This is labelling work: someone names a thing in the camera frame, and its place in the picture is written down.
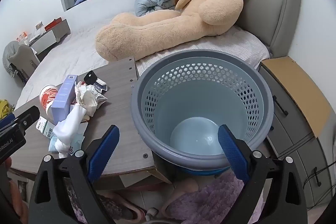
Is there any bed with white sheet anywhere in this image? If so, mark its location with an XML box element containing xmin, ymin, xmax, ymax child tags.
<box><xmin>14</xmin><ymin>0</ymin><xmax>271</xmax><ymax>111</ymax></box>

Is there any grey bedside cabinet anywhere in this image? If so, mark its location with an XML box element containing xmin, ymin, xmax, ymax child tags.
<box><xmin>259</xmin><ymin>59</ymin><xmax>336</xmax><ymax>211</ymax></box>

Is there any yellow bag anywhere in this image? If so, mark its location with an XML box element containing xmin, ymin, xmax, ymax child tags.
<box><xmin>0</xmin><ymin>99</ymin><xmax>13</xmax><ymax>119</ymax></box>

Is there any black cable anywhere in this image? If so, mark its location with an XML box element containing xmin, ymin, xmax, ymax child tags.
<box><xmin>302</xmin><ymin>164</ymin><xmax>332</xmax><ymax>210</ymax></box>

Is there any red flat box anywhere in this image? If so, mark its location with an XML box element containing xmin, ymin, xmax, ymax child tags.
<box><xmin>44</xmin><ymin>18</ymin><xmax>63</xmax><ymax>31</ymax></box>

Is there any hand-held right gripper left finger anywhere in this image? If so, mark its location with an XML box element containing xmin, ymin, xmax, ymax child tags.
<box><xmin>28</xmin><ymin>124</ymin><xmax>120</xmax><ymax>224</ymax></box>

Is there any grey perforated plastic basket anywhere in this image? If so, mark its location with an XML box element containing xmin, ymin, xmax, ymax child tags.
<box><xmin>131</xmin><ymin>49</ymin><xmax>275</xmax><ymax>177</ymax></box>

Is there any blue patterned packet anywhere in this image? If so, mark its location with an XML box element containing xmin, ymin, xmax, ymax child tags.
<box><xmin>96</xmin><ymin>79</ymin><xmax>109</xmax><ymax>94</ymax></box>

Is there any large beige teddy bear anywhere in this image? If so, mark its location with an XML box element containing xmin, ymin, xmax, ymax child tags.
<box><xmin>95</xmin><ymin>0</ymin><xmax>252</xmax><ymax>62</ymax></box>

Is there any red and white paper cup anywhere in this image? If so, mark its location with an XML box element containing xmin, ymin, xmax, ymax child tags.
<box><xmin>39</xmin><ymin>84</ymin><xmax>59</xmax><ymax>115</ymax></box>

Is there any white paper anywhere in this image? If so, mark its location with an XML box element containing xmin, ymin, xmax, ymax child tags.
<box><xmin>74</xmin><ymin>81</ymin><xmax>108</xmax><ymax>117</ymax></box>

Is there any grey chair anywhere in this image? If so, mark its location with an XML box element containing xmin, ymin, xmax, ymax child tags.
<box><xmin>3</xmin><ymin>41</ymin><xmax>40</xmax><ymax>83</ymax></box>

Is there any grey padded headboard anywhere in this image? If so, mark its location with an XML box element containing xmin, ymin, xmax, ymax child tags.
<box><xmin>188</xmin><ymin>0</ymin><xmax>302</xmax><ymax>58</ymax></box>

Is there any black band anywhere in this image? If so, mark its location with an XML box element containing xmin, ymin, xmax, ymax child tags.
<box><xmin>83</xmin><ymin>70</ymin><xmax>98</xmax><ymax>84</ymax></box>

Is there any small white barcode box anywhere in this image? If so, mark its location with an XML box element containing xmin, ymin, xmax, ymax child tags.
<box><xmin>35</xmin><ymin>116</ymin><xmax>57</xmax><ymax>139</ymax></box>

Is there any white cloth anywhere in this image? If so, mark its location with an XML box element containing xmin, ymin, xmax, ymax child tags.
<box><xmin>52</xmin><ymin>105</ymin><xmax>88</xmax><ymax>159</ymax></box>

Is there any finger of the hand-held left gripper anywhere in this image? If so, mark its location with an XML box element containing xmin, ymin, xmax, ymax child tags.
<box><xmin>0</xmin><ymin>113</ymin><xmax>16</xmax><ymax>134</ymax></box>
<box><xmin>13</xmin><ymin>105</ymin><xmax>40</xmax><ymax>132</ymax></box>

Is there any purple printed carton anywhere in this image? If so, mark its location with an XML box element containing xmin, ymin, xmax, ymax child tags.
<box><xmin>51</xmin><ymin>74</ymin><xmax>79</xmax><ymax>125</ymax></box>

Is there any folded blue-grey duvet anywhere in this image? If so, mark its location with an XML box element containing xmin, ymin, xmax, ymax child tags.
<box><xmin>134</xmin><ymin>0</ymin><xmax>181</xmax><ymax>17</ymax></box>

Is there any low grey cabinet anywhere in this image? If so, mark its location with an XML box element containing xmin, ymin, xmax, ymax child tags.
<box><xmin>29</xmin><ymin>19</ymin><xmax>71</xmax><ymax>55</ymax></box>

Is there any light blue wipe packet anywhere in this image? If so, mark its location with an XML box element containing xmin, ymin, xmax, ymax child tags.
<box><xmin>49</xmin><ymin>132</ymin><xmax>85</xmax><ymax>153</ymax></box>

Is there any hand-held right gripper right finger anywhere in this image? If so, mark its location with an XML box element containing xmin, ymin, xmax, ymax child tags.
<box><xmin>218</xmin><ymin>124</ymin><xmax>308</xmax><ymax>224</ymax></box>

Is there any purple fluffy rug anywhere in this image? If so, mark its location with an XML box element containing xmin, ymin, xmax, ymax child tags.
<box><xmin>165</xmin><ymin>169</ymin><xmax>264</xmax><ymax>224</ymax></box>

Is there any pink slipper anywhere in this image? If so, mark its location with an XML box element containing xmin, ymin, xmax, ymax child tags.
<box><xmin>98</xmin><ymin>191</ymin><xmax>147</xmax><ymax>223</ymax></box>

